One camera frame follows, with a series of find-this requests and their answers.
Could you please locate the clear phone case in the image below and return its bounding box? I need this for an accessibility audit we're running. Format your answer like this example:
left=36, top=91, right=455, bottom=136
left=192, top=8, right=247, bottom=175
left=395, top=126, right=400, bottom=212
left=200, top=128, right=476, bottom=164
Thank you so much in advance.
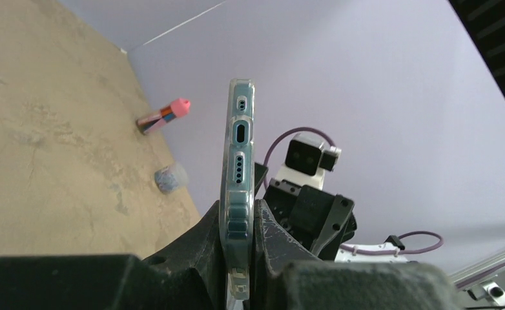
left=219, top=78, right=255, bottom=300

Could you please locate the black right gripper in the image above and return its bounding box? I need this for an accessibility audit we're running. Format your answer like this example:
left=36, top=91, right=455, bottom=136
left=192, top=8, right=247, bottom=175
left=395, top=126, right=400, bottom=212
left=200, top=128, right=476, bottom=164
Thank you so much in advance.
left=254, top=162, right=357, bottom=257

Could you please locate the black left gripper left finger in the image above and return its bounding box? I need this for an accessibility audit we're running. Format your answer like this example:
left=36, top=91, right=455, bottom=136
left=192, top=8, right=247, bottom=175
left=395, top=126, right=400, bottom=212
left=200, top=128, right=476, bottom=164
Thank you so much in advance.
left=0, top=203, right=226, bottom=309

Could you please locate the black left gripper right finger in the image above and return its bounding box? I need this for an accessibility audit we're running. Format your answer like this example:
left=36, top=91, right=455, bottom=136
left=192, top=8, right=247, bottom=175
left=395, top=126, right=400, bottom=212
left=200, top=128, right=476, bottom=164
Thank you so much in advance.
left=252, top=200, right=462, bottom=309

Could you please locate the aluminium frame rail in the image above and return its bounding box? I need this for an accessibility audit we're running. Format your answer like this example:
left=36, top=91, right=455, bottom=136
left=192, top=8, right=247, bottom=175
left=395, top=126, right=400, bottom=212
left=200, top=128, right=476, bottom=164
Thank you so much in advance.
left=451, top=250, right=505, bottom=309

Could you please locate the pink capped bottle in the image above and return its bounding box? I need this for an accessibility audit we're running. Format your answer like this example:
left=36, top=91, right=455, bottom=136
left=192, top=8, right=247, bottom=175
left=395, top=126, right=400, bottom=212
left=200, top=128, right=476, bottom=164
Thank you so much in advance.
left=136, top=98, right=191, bottom=135

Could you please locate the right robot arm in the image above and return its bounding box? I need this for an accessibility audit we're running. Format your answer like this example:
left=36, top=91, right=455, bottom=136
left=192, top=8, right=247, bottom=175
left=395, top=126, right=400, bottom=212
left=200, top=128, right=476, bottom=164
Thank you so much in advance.
left=263, top=170, right=408, bottom=263

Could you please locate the clear plastic cup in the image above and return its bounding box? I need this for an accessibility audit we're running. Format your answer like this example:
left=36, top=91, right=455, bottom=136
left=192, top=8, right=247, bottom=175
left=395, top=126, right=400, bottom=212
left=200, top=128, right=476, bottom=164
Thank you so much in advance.
left=154, top=162, right=189, bottom=193

